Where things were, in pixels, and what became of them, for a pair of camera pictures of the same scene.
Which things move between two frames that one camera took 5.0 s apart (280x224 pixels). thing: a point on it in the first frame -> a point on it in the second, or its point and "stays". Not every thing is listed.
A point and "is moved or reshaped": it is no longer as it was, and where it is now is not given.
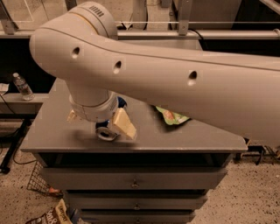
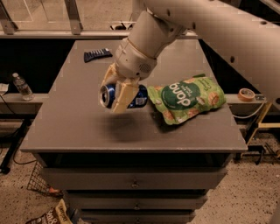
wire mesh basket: [38, 182] stays
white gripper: [94, 112] -> [132, 61]
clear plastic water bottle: [25, 91] stays
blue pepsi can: [102, 130] is moved or reshaped
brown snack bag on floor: [58, 214] stays
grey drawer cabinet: [161, 177] stays
